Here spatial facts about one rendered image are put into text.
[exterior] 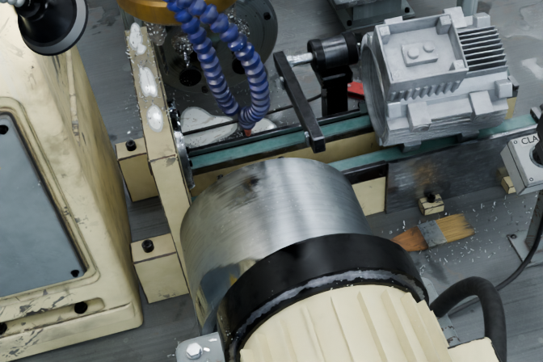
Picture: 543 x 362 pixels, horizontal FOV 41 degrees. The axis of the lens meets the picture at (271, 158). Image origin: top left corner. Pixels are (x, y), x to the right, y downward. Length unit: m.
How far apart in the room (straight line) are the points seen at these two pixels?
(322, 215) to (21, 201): 0.38
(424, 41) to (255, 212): 0.44
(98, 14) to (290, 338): 1.41
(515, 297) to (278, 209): 0.52
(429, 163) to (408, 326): 0.70
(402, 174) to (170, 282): 0.43
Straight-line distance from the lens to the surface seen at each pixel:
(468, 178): 1.34
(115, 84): 1.66
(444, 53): 1.17
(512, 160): 1.09
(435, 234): 1.30
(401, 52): 1.16
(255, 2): 1.30
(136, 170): 1.34
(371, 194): 1.28
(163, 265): 1.18
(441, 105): 1.19
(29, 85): 0.85
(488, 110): 1.19
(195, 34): 0.82
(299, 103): 1.17
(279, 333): 0.56
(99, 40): 1.80
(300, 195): 0.89
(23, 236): 1.02
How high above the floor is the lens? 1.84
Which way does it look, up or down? 47 degrees down
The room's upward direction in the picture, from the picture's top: 7 degrees counter-clockwise
